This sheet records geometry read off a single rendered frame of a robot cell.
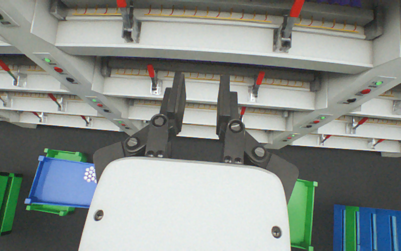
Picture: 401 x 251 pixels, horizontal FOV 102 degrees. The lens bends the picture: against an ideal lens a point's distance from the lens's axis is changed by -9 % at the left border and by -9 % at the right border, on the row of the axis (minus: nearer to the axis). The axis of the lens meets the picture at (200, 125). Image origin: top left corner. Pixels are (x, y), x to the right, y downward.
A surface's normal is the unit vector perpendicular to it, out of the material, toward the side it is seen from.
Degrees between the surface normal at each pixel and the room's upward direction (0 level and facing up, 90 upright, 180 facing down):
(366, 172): 0
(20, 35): 90
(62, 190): 26
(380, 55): 90
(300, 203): 0
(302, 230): 0
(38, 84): 18
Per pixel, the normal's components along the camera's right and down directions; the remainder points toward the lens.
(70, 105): -0.04, -0.02
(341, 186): 0.00, -0.33
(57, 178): 0.44, -0.26
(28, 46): -0.08, 0.94
